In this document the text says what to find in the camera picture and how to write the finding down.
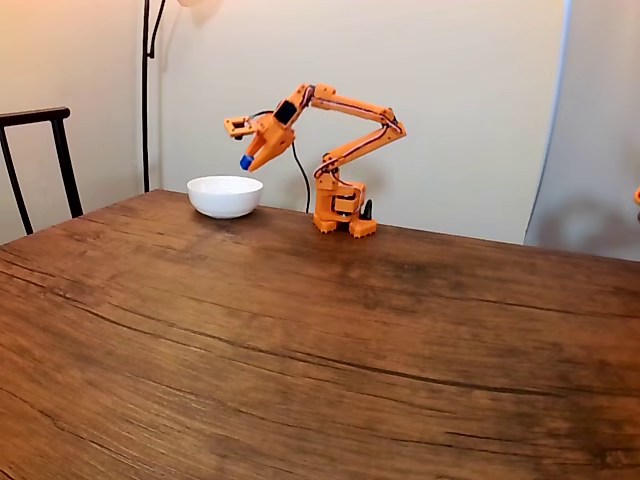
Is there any black wooden chair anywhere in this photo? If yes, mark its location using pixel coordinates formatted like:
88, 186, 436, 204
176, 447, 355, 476
0, 106, 85, 236

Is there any white bowl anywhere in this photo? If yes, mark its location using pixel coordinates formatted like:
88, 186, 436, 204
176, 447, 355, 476
186, 174, 265, 220

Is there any black floor lamp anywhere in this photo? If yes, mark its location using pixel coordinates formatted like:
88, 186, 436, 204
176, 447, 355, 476
141, 0, 224, 194

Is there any pale grey curtain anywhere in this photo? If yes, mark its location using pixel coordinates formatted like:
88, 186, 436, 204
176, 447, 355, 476
522, 0, 640, 263

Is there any black cable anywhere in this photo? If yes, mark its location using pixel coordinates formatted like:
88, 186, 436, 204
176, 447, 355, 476
290, 141, 312, 215

